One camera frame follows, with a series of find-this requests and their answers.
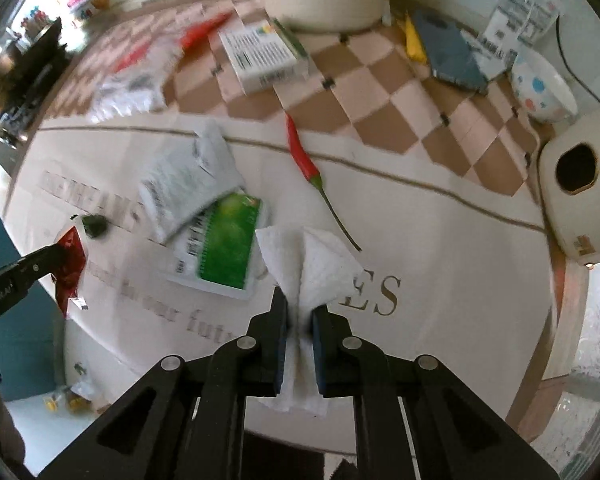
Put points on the white green medicine box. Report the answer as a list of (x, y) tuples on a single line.
[(264, 54)]

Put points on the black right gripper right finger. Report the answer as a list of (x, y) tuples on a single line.
[(415, 419)]

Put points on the white crumpled wrapper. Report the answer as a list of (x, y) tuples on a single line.
[(187, 179)]

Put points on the white paper towel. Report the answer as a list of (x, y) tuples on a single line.
[(312, 268)]

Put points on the white polka dot bowl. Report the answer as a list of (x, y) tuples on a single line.
[(539, 88)]

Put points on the yellow cloth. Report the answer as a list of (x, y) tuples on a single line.
[(414, 49)]

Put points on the green white packet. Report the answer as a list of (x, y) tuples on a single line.
[(217, 251)]

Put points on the checkered beige tablecloth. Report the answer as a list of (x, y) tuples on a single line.
[(428, 187)]

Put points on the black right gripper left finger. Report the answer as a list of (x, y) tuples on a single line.
[(184, 419)]

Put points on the white printed packet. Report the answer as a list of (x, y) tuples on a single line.
[(513, 24)]

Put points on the red white sugar bag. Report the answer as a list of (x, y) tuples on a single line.
[(135, 84)]

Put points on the red chili pepper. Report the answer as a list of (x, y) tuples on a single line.
[(311, 173)]

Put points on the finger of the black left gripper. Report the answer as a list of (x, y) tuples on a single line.
[(17, 278)]

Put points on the teal cabinet door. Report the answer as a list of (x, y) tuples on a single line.
[(27, 338)]

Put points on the black stove with pots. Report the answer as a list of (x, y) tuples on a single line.
[(27, 78)]

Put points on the cream appliance with hole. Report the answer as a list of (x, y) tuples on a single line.
[(569, 178)]

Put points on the red foil wrapper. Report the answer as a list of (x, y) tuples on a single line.
[(68, 268)]

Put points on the dark green scrap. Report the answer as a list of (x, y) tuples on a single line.
[(94, 225)]

